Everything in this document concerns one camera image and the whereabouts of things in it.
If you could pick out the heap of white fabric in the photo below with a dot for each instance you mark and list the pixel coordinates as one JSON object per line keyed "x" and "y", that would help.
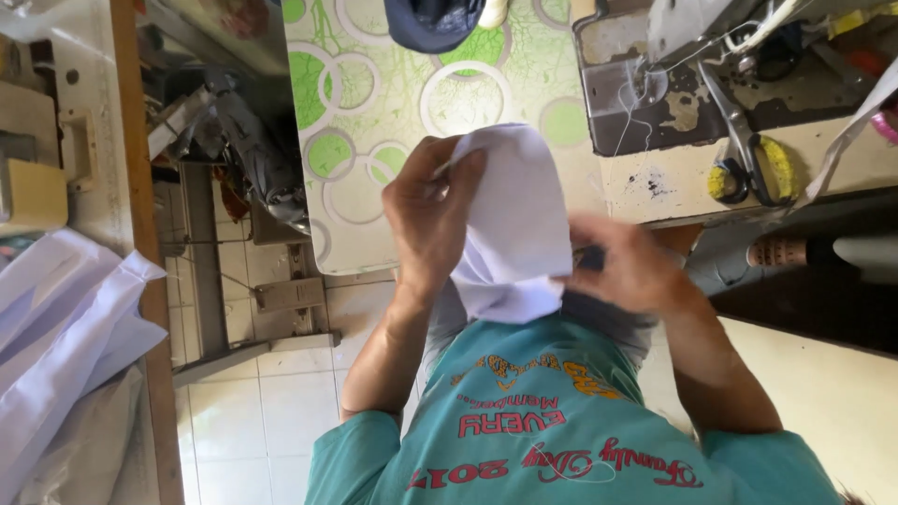
{"x": 56, "y": 329}

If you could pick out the worn grey sewing machine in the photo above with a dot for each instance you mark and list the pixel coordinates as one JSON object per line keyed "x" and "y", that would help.
{"x": 673, "y": 77}

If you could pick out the small white object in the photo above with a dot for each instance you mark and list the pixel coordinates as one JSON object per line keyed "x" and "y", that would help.
{"x": 493, "y": 10}

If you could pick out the white fabric piece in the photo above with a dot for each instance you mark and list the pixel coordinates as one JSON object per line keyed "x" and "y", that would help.
{"x": 516, "y": 210}

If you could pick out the cream sewing machine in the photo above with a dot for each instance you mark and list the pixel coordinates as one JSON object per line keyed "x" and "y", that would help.
{"x": 31, "y": 168}

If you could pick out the heap of grey clutter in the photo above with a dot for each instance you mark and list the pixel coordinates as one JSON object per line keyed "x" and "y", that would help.
{"x": 238, "y": 126}

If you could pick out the dark blue cap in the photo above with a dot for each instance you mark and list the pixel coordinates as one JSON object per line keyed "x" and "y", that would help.
{"x": 431, "y": 24}

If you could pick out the green circle-patterned table cover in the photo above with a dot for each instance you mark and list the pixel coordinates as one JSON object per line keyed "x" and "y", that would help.
{"x": 393, "y": 91}

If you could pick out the person's right hand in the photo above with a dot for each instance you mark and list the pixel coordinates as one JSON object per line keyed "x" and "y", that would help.
{"x": 635, "y": 270}

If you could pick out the person's teal printed t-shirt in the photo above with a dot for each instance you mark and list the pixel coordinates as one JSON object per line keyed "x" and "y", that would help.
{"x": 561, "y": 435}

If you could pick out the cream sewing machine table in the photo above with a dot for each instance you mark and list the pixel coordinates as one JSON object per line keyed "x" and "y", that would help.
{"x": 673, "y": 189}

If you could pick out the person's right fingers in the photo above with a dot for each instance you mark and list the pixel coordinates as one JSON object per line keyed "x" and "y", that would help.
{"x": 596, "y": 231}

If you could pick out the white fabric strip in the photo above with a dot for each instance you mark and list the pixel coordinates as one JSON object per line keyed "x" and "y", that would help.
{"x": 852, "y": 133}

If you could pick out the grey metal table stand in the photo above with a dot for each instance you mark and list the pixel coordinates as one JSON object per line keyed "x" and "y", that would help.
{"x": 210, "y": 294}

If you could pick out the person's left hand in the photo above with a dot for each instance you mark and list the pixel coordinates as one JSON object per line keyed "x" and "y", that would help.
{"x": 421, "y": 210}

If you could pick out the white sewing thread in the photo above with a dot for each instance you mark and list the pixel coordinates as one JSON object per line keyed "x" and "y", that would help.
{"x": 631, "y": 105}

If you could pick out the pink object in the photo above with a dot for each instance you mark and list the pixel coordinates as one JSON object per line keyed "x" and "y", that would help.
{"x": 885, "y": 127}

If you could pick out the wooden-edged work table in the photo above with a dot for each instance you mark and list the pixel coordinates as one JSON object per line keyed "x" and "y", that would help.
{"x": 144, "y": 210}

